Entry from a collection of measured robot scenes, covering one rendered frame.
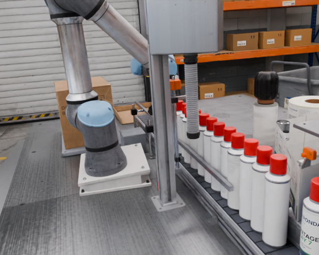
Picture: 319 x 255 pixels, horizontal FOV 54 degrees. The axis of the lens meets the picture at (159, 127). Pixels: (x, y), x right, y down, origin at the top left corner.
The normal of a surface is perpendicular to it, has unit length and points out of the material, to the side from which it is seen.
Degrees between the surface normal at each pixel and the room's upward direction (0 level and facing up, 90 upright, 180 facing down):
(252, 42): 90
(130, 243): 0
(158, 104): 90
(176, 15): 90
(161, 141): 90
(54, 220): 0
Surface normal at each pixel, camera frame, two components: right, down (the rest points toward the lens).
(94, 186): 0.18, 0.29
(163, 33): -0.31, 0.31
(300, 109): -0.80, 0.23
